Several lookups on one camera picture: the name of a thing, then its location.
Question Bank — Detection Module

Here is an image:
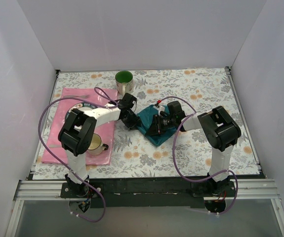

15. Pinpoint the teal cloth napkin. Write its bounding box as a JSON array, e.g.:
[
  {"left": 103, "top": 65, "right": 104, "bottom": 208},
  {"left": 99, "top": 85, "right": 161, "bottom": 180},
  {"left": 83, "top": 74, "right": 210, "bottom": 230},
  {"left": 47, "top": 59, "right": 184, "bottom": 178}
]
[{"left": 137, "top": 105, "right": 176, "bottom": 147}]

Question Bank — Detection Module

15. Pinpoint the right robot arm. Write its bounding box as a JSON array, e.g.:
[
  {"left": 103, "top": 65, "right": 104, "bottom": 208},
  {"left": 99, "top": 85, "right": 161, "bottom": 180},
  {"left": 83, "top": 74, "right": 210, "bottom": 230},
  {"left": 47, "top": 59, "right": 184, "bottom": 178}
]
[{"left": 146, "top": 101, "right": 242, "bottom": 197}]

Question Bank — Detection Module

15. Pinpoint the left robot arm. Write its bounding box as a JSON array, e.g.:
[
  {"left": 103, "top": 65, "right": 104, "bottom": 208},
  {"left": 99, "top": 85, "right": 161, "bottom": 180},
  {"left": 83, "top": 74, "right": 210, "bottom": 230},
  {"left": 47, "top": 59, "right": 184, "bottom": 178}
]
[{"left": 58, "top": 93, "right": 141, "bottom": 198}]

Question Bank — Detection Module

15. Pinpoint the green inside floral mug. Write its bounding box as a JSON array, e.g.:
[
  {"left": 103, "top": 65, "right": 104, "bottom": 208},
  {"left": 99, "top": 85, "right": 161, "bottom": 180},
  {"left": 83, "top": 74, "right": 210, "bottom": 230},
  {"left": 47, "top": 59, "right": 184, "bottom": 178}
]
[{"left": 115, "top": 71, "right": 134, "bottom": 96}]

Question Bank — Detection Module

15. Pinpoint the floral tablecloth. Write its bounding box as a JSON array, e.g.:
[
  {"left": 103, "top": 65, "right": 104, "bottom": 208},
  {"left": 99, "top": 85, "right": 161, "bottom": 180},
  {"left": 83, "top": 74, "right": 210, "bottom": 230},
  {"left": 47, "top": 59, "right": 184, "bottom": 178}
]
[{"left": 32, "top": 68, "right": 260, "bottom": 180}]

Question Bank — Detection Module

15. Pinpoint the cream enamel cup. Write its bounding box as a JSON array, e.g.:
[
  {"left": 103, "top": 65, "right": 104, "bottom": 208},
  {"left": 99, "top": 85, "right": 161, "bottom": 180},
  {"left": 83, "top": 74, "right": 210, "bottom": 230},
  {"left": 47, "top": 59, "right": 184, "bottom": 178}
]
[{"left": 86, "top": 133, "right": 109, "bottom": 156}]

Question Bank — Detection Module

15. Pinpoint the white plate blue rim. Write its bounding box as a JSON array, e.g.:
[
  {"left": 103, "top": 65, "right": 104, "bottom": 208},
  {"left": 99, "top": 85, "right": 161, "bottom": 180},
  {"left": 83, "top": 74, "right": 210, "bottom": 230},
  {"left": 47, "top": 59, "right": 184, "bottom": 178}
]
[{"left": 65, "top": 102, "right": 97, "bottom": 119}]

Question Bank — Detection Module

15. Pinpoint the silver fork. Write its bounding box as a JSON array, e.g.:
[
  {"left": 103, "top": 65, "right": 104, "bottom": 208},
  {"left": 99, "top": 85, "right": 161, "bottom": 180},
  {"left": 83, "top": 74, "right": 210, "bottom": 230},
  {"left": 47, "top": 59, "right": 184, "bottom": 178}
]
[{"left": 63, "top": 94, "right": 89, "bottom": 99}]

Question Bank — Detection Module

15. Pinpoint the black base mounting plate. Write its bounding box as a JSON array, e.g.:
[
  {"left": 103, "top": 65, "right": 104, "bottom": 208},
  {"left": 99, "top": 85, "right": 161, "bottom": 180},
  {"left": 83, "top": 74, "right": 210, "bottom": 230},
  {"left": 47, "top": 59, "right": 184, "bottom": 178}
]
[{"left": 60, "top": 175, "right": 239, "bottom": 208}]

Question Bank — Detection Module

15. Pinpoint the silver spoon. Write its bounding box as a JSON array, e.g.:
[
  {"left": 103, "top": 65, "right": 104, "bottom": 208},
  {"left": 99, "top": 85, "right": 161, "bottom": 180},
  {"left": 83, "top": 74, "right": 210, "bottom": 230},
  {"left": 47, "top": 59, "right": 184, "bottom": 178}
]
[{"left": 48, "top": 144, "right": 62, "bottom": 148}]

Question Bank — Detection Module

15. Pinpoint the pink placemat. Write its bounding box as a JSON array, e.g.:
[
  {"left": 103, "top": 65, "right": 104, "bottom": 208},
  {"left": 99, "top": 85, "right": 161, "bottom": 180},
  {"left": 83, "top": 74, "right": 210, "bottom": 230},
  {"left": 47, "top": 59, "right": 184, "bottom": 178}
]
[{"left": 41, "top": 87, "right": 118, "bottom": 165}]

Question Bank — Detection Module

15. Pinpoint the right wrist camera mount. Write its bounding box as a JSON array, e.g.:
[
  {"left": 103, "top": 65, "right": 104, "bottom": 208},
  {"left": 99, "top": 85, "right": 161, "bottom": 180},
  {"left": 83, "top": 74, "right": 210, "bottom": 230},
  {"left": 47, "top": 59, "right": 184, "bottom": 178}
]
[{"left": 155, "top": 100, "right": 165, "bottom": 116}]

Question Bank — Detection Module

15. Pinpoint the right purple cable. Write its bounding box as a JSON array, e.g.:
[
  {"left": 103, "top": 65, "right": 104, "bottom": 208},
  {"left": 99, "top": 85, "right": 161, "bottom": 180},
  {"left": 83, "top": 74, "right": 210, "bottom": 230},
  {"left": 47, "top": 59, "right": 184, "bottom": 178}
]
[{"left": 158, "top": 96, "right": 239, "bottom": 215}]

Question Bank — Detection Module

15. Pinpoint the purple cable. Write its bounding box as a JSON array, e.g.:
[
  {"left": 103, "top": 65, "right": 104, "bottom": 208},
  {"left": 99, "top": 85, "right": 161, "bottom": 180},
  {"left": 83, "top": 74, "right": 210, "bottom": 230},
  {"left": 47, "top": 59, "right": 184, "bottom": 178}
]
[
  {"left": 158, "top": 96, "right": 239, "bottom": 215},
  {"left": 38, "top": 86, "right": 122, "bottom": 222}
]

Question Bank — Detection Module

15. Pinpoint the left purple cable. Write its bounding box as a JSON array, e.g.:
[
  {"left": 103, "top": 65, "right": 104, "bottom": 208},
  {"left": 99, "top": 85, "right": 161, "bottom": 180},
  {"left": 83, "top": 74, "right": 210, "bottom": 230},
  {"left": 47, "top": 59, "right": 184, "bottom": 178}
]
[{"left": 38, "top": 86, "right": 122, "bottom": 222}]

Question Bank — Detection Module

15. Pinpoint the aluminium frame rail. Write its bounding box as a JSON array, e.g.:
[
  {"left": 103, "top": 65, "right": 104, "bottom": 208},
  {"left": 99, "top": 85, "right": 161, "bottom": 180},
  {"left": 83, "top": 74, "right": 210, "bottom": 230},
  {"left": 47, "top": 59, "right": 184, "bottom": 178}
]
[{"left": 14, "top": 179, "right": 284, "bottom": 236}]

